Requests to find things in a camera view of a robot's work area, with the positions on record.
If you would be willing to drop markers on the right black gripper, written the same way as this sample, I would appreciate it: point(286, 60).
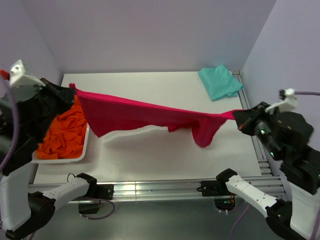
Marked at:
point(244, 118)

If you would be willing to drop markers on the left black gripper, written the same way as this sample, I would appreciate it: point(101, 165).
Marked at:
point(65, 96)

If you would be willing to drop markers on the crimson red t shirt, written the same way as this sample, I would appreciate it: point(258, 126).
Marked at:
point(106, 113)

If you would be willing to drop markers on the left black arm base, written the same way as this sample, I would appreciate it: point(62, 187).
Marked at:
point(90, 204)

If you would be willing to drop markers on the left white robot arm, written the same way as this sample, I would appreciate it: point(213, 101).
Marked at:
point(22, 213)

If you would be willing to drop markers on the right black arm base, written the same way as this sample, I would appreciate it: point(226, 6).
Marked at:
point(224, 200)

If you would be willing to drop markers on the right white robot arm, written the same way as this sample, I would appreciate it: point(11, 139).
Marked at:
point(297, 218)

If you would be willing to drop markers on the orange t shirt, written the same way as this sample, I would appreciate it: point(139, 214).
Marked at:
point(65, 137)

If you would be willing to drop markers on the white plastic basket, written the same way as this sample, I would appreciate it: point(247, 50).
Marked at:
point(36, 160)

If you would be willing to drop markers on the teal folded t shirt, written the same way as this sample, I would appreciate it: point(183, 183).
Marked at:
point(219, 83)

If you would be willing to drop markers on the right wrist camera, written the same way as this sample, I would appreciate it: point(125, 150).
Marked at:
point(288, 102)

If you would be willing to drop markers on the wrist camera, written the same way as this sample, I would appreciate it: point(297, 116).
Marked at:
point(20, 75)
point(288, 102)

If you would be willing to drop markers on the aluminium right side rail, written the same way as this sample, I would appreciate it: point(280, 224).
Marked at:
point(259, 151)

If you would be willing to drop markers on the aluminium rail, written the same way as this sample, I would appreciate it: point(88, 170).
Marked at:
point(259, 151)
point(176, 190)

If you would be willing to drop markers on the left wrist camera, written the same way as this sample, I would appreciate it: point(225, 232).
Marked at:
point(20, 75)

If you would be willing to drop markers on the aluminium front rail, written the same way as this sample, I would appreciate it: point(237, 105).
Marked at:
point(176, 190)

